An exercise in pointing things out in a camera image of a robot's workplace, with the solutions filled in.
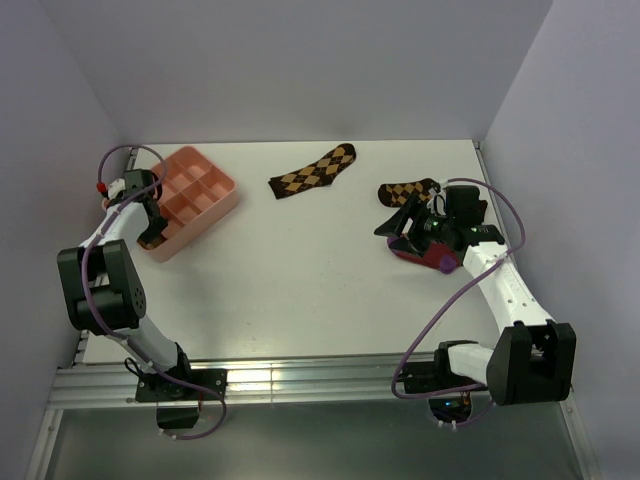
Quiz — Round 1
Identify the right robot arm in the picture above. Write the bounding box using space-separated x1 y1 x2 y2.
374 186 577 406

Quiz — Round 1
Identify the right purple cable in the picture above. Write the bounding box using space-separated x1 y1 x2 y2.
391 177 526 431

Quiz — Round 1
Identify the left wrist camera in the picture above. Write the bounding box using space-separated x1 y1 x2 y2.
96 169 162 201

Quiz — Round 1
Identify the maroon purple orange-toe sock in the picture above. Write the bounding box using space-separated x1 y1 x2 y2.
387 237 460 274

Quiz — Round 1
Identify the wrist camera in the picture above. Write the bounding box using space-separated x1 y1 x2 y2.
433 184 488 227
96 169 162 201

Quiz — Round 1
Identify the brown argyle sock left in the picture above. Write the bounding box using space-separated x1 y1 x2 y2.
268 143 357 200

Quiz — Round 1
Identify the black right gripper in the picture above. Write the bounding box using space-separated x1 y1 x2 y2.
374 194 455 258

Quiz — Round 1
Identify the pink divided organizer tray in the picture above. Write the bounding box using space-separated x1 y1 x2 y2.
102 145 239 264

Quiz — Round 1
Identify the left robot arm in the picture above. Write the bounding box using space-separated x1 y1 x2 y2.
57 193 195 399

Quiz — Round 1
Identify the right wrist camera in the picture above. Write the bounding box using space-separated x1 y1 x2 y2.
433 184 488 227

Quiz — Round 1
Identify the purple cable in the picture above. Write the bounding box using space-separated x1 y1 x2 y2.
80 144 229 441
391 177 526 431

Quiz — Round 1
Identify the brown argyle sock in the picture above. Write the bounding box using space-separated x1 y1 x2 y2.
268 143 357 200
377 178 441 208

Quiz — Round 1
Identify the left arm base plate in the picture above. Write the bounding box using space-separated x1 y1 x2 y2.
135 368 230 403

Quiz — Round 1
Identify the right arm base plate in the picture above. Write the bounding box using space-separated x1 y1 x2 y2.
399 361 476 394

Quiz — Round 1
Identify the brown argyle sock right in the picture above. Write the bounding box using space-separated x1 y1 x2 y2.
377 178 441 208

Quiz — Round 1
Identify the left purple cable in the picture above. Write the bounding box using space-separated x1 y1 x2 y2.
80 144 229 441

